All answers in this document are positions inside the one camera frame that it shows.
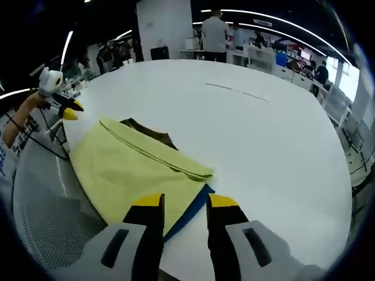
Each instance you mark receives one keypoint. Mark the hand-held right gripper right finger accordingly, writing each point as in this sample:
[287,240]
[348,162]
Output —
[225,243]

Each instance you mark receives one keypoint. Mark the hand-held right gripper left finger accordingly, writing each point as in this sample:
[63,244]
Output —
[146,240]

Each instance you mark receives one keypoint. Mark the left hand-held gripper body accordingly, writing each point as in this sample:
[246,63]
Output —
[49,83]

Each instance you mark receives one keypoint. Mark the yellow blue grey garment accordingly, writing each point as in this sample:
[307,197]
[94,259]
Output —
[137,164]

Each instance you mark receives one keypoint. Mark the person's left hand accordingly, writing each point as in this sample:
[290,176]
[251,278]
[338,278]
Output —
[33,102]

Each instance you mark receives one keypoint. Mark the ceiling light strips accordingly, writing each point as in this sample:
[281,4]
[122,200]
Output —
[66,47]

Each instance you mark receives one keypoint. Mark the black wristband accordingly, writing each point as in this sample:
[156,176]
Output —
[13,122]

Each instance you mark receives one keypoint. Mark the black cabinet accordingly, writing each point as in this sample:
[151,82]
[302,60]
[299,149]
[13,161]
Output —
[159,52]

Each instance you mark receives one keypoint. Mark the white power strip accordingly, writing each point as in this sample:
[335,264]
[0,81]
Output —
[237,91]

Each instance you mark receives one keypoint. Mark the white desk cabinet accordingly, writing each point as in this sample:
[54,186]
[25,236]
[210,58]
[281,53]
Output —
[260,58]

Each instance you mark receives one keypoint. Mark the blue storage box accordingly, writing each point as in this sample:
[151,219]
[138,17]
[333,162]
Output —
[281,59]

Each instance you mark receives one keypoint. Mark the ceiling air conditioner vent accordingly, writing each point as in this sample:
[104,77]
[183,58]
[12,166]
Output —
[262,22]

